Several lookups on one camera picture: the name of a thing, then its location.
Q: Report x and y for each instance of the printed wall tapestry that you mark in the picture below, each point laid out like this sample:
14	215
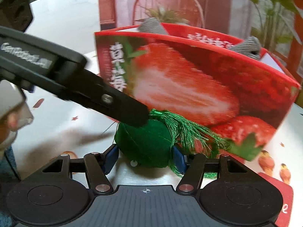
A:
213	9

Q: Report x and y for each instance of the red strawberry cardboard box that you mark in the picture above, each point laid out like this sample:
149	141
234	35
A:
189	87

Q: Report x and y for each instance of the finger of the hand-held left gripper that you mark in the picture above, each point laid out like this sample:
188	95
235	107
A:
123	108

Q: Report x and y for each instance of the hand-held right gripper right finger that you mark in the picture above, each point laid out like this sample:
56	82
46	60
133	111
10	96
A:
178	159

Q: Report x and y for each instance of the person's blue pants leg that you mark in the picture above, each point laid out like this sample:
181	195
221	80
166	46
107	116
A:
7	165

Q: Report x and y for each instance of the green felt ball with tassel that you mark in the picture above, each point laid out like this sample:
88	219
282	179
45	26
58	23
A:
144	141

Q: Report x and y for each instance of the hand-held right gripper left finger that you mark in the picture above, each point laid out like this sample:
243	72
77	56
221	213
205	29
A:
110	158

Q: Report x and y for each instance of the printed white tablecloth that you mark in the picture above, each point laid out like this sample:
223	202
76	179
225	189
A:
59	123

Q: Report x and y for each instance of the red mat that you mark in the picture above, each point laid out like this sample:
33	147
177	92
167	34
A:
279	194

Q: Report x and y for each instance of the grey knitted cloth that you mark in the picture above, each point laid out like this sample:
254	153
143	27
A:
151	27
247	47

